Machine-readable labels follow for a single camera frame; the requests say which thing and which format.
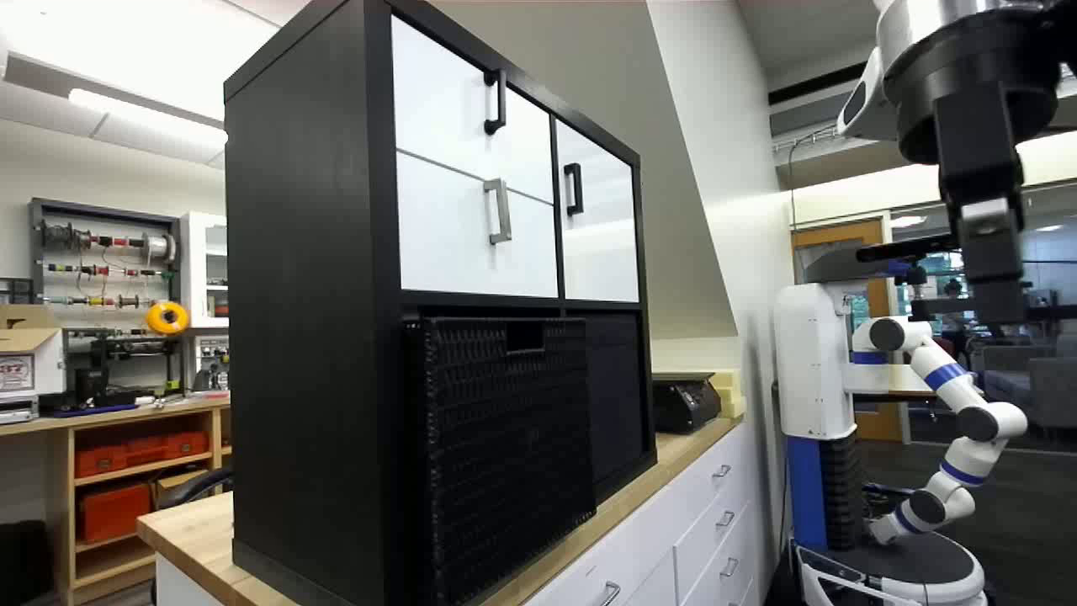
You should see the grey tool pegboard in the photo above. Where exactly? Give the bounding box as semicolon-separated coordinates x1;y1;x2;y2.
30;199;180;324

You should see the black door handle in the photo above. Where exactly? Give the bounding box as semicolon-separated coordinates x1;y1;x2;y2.
560;162;583;216

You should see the black woven basket front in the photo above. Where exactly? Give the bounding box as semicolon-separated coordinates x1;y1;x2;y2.
407;316;594;606

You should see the white topmost drawer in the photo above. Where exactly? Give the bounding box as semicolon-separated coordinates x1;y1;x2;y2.
391;17;550;199

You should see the red storage bin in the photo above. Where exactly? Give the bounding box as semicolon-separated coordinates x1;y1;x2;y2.
77;483;150;544

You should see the yellow filament spool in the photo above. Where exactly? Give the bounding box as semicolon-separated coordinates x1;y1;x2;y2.
143;299;190;337

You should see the white box on workbench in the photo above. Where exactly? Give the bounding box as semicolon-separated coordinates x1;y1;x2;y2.
0;326;68;426

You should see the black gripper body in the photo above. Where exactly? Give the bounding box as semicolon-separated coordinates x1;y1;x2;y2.
934;85;1022;324

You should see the silver lower drawer handle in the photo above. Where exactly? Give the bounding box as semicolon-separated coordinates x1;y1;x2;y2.
483;179;512;246

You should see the black top drawer handle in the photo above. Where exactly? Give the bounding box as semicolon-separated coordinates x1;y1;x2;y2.
483;71;508;134

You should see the black cube shelf cabinet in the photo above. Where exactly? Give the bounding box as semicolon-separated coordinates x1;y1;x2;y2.
226;0;656;606

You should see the white blue mobile robot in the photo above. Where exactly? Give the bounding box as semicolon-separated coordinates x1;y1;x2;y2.
775;284;1025;606

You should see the white lower drawer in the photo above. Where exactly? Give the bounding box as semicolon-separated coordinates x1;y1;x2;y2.
398;152;556;299

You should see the white cabinet door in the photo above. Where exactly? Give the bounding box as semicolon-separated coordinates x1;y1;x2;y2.
556;122;640;302

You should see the white counter drawer cabinet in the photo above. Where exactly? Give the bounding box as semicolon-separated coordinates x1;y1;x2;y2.
526;426;761;606

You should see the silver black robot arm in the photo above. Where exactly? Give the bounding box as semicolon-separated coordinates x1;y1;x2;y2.
838;0;1077;324

